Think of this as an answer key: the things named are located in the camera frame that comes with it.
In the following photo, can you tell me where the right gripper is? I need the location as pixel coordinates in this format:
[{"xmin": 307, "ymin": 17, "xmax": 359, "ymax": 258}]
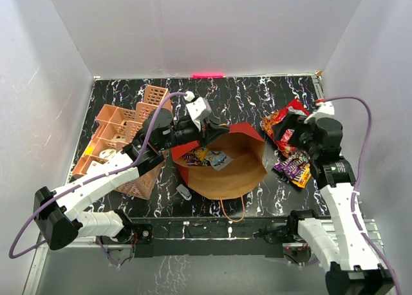
[{"xmin": 271, "ymin": 111, "xmax": 320, "ymax": 158}]

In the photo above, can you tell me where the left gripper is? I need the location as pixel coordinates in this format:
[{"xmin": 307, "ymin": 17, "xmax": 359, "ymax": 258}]
[{"xmin": 158, "ymin": 117, "xmax": 230, "ymax": 151}]

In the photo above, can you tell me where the yellow M&M's packet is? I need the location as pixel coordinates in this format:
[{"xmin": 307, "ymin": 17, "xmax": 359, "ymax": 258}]
[
  {"xmin": 192, "ymin": 147, "xmax": 209, "ymax": 162},
  {"xmin": 292, "ymin": 164, "xmax": 312, "ymax": 188}
]

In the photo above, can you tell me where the red candy bag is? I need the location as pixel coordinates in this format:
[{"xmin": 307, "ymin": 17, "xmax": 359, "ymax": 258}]
[{"xmin": 260, "ymin": 99, "xmax": 310, "ymax": 157}]

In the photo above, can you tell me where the red paper bag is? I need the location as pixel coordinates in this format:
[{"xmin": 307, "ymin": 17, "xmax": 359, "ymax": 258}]
[{"xmin": 171, "ymin": 122, "xmax": 267, "ymax": 223}]

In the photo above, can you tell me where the purple M&M's packet outside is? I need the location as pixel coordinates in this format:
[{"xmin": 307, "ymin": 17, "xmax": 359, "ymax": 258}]
[{"xmin": 272, "ymin": 149, "xmax": 310, "ymax": 180}]

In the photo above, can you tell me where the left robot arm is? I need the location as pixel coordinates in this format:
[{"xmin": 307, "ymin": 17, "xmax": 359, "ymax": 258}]
[{"xmin": 33, "ymin": 108, "xmax": 229, "ymax": 251}]

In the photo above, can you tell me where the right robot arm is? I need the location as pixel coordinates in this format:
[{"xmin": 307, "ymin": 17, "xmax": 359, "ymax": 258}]
[{"xmin": 272, "ymin": 113, "xmax": 395, "ymax": 294}]

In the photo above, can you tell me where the light blue snack packet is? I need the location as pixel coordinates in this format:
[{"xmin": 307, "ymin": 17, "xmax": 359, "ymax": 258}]
[{"xmin": 205, "ymin": 151, "xmax": 233, "ymax": 171}]

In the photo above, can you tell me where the purple M&M's packet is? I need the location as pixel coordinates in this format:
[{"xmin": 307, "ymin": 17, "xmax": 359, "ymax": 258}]
[{"xmin": 183, "ymin": 149, "xmax": 202, "ymax": 166}]

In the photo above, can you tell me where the pink tape strip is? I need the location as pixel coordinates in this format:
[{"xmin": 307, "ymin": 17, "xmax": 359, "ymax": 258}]
[{"xmin": 191, "ymin": 73, "xmax": 224, "ymax": 79}]

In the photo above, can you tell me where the small blue white stapler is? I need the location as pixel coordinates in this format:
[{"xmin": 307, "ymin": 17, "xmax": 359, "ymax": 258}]
[{"xmin": 176, "ymin": 184, "xmax": 192, "ymax": 201}]

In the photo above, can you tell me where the pink perforated desk organizer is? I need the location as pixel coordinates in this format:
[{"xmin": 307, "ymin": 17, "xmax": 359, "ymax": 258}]
[{"xmin": 71, "ymin": 85, "xmax": 174, "ymax": 201}]

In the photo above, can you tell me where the black front base bar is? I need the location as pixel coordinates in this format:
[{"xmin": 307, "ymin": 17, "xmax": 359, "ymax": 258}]
[{"xmin": 96, "ymin": 216, "xmax": 318, "ymax": 260}]

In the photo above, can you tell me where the yellow object in organizer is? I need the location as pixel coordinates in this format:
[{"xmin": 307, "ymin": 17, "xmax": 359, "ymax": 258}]
[{"xmin": 82, "ymin": 144, "xmax": 95, "ymax": 156}]

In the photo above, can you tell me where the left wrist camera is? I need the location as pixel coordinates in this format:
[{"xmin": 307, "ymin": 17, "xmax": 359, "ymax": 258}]
[{"xmin": 184, "ymin": 91, "xmax": 212, "ymax": 131}]

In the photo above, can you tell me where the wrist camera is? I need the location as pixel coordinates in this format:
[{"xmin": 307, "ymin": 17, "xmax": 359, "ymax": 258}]
[
  {"xmin": 304, "ymin": 99, "xmax": 335, "ymax": 124},
  {"xmin": 184, "ymin": 91, "xmax": 212, "ymax": 131}
]

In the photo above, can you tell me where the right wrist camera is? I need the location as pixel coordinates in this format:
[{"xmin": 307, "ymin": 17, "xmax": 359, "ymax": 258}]
[{"xmin": 304, "ymin": 99, "xmax": 335, "ymax": 124}]

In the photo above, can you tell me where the aluminium frame rail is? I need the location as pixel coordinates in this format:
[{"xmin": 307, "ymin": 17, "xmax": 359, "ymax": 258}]
[{"xmin": 314, "ymin": 72, "xmax": 395, "ymax": 295}]

